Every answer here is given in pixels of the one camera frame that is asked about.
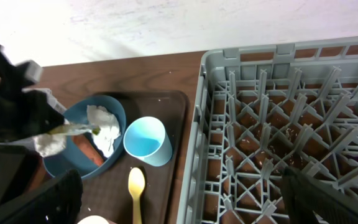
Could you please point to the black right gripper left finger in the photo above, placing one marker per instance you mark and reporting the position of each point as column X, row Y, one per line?
column 56, row 201

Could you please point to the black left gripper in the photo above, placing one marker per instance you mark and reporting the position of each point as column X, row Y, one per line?
column 23, row 114

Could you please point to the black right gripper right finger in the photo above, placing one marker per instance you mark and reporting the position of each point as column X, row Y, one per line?
column 306, row 198

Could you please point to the green snack wrapper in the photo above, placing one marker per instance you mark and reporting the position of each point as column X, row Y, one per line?
column 75, row 129

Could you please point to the orange carrot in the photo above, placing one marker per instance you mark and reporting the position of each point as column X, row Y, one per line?
column 87, row 149

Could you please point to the white napkin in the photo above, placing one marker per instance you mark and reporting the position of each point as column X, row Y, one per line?
column 109, row 128

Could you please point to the clear plastic waste bin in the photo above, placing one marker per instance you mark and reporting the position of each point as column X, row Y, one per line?
column 52, row 101

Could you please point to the black waste tray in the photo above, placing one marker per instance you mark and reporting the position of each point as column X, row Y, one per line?
column 17, row 166

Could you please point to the grey dishwasher rack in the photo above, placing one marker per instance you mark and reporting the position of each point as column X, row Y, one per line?
column 262, row 108

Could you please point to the pink cup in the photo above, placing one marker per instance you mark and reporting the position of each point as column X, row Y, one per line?
column 94, row 219

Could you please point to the dark brown serving tray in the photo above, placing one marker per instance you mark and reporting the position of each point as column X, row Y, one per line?
column 105, row 188

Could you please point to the yellow plastic spoon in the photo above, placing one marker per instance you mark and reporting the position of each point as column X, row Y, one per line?
column 136, row 186

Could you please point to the light blue cup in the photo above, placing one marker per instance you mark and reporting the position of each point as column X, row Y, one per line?
column 147, row 140

